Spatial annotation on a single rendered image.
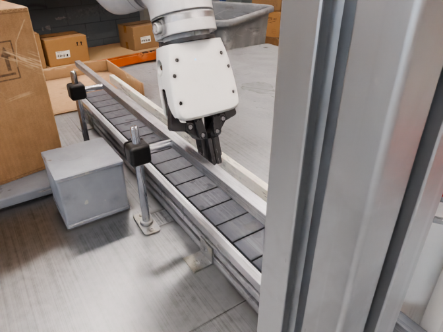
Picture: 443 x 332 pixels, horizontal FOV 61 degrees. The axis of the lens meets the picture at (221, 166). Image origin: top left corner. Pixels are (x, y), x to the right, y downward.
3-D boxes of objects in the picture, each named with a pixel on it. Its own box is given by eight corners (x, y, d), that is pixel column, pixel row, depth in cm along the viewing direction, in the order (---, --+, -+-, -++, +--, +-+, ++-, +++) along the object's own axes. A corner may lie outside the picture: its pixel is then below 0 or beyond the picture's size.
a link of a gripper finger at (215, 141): (209, 118, 52) (218, 165, 53) (228, 113, 53) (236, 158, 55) (198, 118, 54) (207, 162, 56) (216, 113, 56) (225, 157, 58)
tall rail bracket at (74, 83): (117, 143, 81) (105, 67, 73) (83, 152, 77) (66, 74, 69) (112, 138, 83) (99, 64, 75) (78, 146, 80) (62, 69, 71)
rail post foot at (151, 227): (162, 231, 56) (161, 227, 56) (145, 237, 55) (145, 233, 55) (147, 211, 60) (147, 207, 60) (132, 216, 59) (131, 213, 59)
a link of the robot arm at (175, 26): (163, 12, 44) (168, 38, 45) (225, 6, 48) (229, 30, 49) (138, 26, 51) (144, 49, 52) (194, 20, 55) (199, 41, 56)
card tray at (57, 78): (144, 97, 106) (143, 83, 104) (47, 117, 93) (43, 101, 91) (109, 71, 127) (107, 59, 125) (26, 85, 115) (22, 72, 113)
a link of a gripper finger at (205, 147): (188, 124, 50) (198, 171, 52) (207, 118, 52) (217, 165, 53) (177, 123, 53) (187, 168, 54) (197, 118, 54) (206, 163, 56)
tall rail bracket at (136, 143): (184, 215, 59) (178, 119, 51) (141, 232, 56) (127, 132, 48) (175, 205, 62) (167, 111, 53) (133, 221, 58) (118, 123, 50)
